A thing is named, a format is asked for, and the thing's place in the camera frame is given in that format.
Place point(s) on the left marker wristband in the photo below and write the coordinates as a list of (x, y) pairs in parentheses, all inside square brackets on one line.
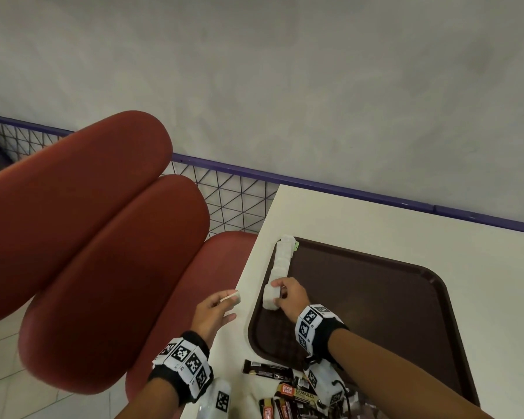
[(183, 357)]

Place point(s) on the red padded chair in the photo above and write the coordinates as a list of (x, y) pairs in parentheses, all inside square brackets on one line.
[(70, 213)]

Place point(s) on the marker wristband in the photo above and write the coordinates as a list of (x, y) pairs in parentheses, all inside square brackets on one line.
[(183, 357), (316, 327)]

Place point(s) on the person's left forearm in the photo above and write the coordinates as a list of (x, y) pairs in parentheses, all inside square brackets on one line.
[(153, 399)]

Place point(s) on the right marker wristband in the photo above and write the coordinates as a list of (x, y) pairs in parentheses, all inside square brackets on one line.
[(316, 327)]

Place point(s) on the person's left hand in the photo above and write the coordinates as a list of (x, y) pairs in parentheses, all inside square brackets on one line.
[(207, 316)]

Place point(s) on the person's right forearm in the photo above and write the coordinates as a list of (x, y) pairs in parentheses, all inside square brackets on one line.
[(397, 375)]

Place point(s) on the white paper tea bag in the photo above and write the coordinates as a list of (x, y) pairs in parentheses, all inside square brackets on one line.
[(268, 301)]

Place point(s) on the white tea bag green tag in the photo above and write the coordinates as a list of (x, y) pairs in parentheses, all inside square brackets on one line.
[(287, 243)]

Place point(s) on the person's right hand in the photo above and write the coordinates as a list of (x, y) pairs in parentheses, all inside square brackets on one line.
[(294, 298)]

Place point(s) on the pile of coffee stick sachets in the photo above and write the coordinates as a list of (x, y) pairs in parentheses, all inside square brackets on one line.
[(288, 394)]

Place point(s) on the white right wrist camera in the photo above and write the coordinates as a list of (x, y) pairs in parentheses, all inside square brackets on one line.
[(325, 384)]

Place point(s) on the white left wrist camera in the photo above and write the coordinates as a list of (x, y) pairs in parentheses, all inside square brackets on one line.
[(218, 399)]

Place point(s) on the brown plastic tray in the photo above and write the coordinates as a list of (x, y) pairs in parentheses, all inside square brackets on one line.
[(375, 292)]

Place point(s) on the row of white tea bags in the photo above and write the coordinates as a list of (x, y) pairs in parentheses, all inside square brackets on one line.
[(280, 263)]

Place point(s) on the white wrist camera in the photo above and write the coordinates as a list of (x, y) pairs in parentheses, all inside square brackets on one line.
[(218, 399), (325, 384)]

